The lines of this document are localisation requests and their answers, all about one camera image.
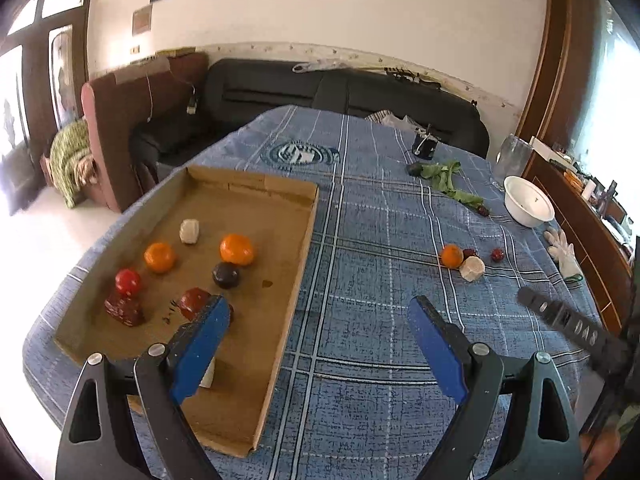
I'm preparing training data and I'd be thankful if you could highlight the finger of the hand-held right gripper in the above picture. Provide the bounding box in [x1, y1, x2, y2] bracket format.
[517, 286, 608, 356]

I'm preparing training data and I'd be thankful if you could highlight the white flat box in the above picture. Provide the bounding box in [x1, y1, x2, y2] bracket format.
[530, 136, 566, 158]

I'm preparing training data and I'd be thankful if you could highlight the white paper bowl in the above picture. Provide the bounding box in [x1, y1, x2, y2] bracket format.
[503, 176, 557, 227]

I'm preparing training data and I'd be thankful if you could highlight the small wall plaque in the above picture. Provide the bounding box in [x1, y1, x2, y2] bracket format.
[132, 4, 153, 36]

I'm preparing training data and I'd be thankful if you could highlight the black electronic device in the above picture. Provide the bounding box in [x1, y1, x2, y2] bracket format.
[412, 124, 440, 157]

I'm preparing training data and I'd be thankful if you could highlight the wooden glazed door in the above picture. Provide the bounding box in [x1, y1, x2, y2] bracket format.
[0, 0, 97, 216]

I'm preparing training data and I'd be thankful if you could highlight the black stand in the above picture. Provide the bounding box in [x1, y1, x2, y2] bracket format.
[600, 180, 621, 216]

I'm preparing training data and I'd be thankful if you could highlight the large red date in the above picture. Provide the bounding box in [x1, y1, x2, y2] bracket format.
[179, 287, 235, 323]

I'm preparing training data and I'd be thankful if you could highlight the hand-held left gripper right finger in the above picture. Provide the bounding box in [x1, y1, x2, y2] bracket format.
[406, 295, 583, 480]

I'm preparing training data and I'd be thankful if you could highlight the white glove green cuff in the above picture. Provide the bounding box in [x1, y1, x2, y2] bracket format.
[544, 226, 585, 286]

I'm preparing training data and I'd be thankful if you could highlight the person's right forearm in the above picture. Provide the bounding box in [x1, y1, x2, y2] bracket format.
[582, 385, 640, 480]

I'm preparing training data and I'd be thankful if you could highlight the green patterned blanket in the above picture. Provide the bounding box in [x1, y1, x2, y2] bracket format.
[41, 119, 98, 209]

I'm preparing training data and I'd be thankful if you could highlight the red apple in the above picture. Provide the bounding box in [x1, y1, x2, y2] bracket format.
[115, 268, 142, 296]

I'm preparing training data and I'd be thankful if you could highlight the black leather sofa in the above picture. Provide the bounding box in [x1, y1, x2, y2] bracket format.
[131, 58, 490, 181]

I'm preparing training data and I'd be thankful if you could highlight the patterned cloth bundle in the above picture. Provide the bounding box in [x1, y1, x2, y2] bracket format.
[365, 109, 421, 131]

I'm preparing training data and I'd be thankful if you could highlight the dark purple passion fruit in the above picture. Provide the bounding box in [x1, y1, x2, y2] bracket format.
[212, 261, 241, 290]

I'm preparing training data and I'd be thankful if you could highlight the clear plastic cup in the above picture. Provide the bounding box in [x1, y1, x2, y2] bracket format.
[492, 133, 531, 191]

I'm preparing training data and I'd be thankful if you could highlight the white sugarcane chunk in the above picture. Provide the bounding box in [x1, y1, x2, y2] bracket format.
[460, 256, 486, 282]

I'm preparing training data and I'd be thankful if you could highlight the green leafy vegetable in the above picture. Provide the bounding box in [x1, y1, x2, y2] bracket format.
[420, 160, 486, 206]

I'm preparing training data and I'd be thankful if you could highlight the brown cardboard tray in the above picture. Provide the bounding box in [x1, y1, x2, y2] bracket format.
[52, 165, 321, 458]

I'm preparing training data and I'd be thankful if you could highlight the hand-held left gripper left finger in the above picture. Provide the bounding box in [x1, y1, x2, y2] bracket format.
[56, 295, 232, 480]

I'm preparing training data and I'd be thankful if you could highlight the wooden panelled ledge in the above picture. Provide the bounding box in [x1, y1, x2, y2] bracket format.
[520, 135, 636, 333]

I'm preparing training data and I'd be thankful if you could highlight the brown armchair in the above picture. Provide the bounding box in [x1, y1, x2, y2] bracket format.
[81, 51, 210, 213]

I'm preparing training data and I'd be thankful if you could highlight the clear plastic bag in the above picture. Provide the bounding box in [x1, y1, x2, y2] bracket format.
[292, 59, 351, 73]

